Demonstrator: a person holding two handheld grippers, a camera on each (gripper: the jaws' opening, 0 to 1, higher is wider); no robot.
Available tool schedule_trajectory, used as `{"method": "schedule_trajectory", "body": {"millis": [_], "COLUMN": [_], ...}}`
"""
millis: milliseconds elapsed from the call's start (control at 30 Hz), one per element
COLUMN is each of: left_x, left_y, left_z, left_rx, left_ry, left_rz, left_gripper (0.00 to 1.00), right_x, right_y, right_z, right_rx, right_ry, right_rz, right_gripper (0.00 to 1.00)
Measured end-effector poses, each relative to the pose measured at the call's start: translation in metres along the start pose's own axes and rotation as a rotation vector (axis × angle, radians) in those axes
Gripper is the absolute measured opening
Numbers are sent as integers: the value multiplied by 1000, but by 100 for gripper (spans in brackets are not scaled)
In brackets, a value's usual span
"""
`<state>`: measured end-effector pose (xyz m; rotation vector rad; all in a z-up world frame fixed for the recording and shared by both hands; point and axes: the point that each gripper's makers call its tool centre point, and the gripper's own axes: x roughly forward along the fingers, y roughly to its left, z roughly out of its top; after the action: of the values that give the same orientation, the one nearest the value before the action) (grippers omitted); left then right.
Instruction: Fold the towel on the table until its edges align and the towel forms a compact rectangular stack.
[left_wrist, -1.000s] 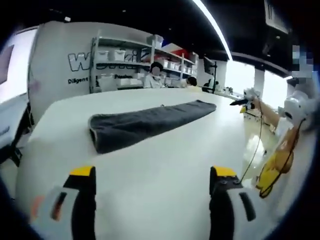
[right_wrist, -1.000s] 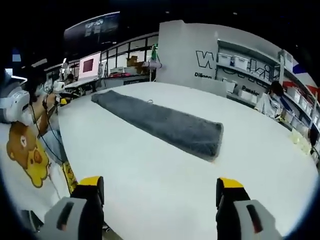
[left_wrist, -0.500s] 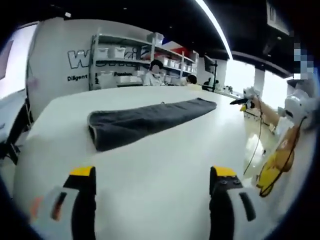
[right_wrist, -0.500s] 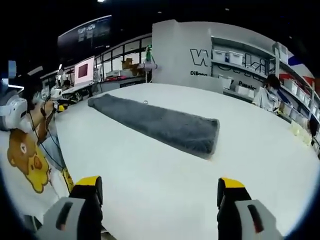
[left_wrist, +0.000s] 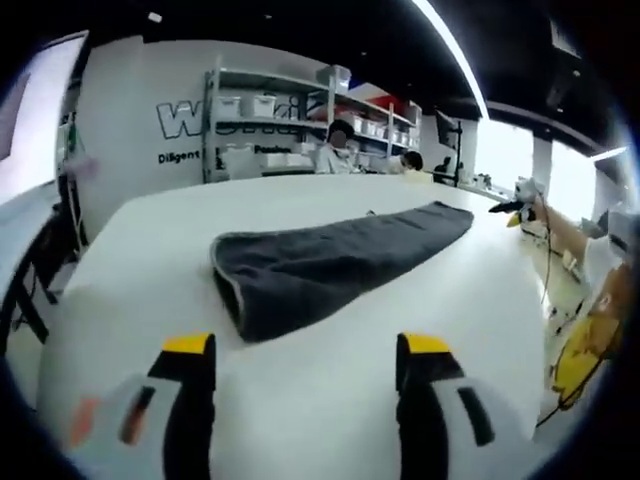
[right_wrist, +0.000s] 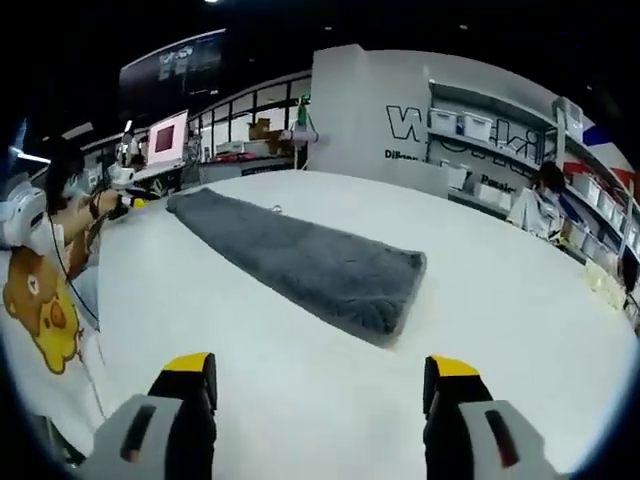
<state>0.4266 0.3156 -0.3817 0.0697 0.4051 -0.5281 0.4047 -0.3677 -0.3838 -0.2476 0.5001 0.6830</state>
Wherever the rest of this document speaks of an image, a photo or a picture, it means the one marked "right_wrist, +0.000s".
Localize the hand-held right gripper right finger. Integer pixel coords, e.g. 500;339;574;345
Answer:
422;354;569;480

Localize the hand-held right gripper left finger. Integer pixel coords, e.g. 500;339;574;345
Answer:
82;351;219;480

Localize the grey towel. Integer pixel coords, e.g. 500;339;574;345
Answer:
165;188;428;350

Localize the monitor with purple window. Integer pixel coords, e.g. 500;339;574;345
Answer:
146;109;190;169

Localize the person's head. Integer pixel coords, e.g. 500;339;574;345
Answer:
43;135;89;214

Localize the white chest device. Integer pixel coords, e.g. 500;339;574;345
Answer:
0;182;49;249

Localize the dark hanging display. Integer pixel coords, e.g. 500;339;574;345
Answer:
118;28;226;114

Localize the brown cardboard box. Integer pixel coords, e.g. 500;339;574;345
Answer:
247;118;281;154

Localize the white bear print shirt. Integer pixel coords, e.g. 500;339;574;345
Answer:
0;219;109;441

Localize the white table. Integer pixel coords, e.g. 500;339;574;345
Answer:
94;168;636;480

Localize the pale paper roll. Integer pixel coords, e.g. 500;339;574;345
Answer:
278;127;319;147

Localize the pale yellow bundle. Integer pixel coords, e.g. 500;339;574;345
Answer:
584;259;626;311

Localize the white lettered partition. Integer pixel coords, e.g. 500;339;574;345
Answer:
305;43;451;201

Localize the row of white storage bins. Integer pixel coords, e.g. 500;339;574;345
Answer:
429;97;636;266

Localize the grey metal shelf unit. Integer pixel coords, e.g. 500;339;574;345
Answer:
427;79;640;281

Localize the thin black cable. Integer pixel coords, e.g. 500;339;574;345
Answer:
47;197;104;334

